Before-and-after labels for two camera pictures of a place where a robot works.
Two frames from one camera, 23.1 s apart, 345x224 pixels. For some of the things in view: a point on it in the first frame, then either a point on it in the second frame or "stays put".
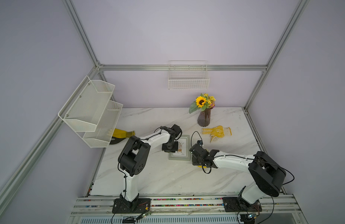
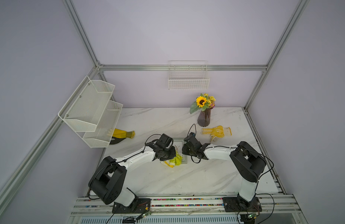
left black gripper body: (170, 148) to (169, 153)
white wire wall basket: (188, 75) stays put
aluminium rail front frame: (99, 210) stays put
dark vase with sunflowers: (205, 103) stays put
